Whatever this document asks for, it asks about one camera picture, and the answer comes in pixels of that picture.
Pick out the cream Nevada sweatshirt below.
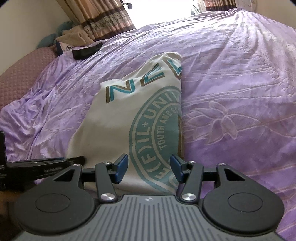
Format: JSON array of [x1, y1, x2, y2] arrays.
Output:
[[66, 52, 184, 194]]

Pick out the pink quilted cushion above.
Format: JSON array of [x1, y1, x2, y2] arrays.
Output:
[[0, 46, 57, 108]]

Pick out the purple bed sheet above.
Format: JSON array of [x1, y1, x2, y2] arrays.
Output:
[[1, 9, 295, 240]]

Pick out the black cloth on bed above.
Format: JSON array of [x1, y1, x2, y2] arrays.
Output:
[[72, 42, 103, 60]]

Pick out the beige plush toy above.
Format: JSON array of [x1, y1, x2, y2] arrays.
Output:
[[55, 26, 94, 55]]

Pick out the teal plush toy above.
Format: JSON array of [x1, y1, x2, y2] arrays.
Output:
[[37, 21, 75, 49]]

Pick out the left striped curtain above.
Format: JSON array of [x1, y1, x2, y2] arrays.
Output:
[[57, 0, 135, 41]]

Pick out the striped curtain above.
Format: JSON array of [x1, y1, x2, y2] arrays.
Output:
[[202, 0, 237, 11], [57, 0, 135, 41]]

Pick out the right striped curtain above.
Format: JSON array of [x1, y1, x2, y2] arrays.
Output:
[[202, 0, 237, 11]]

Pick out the white patterned pillow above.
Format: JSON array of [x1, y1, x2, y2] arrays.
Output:
[[235, 0, 257, 12]]

